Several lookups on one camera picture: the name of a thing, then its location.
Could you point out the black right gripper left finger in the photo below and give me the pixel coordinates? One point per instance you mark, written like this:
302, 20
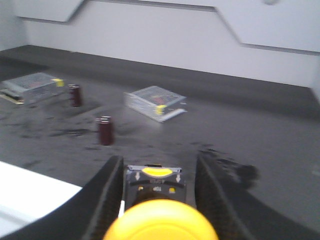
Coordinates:
87, 215

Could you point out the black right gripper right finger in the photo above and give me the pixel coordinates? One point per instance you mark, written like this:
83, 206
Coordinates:
234, 213

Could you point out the yellow mushroom push button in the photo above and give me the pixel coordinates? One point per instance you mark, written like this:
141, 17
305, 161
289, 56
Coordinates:
155, 208

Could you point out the right dark red capacitor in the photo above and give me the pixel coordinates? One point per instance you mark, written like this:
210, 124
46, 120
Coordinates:
105, 129

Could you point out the dark red capacitor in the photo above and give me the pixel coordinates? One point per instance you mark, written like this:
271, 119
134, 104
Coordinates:
105, 129
75, 95

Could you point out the left dark red capacitor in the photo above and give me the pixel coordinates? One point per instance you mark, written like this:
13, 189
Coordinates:
75, 95

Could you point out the right metal mesh power supply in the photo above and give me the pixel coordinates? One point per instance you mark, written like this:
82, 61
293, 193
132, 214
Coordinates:
156, 103

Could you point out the metal mesh power supply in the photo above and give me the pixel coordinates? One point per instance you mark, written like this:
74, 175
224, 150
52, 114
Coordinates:
32, 88
156, 103

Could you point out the left metal mesh power supply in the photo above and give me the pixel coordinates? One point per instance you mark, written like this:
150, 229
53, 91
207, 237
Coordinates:
32, 88

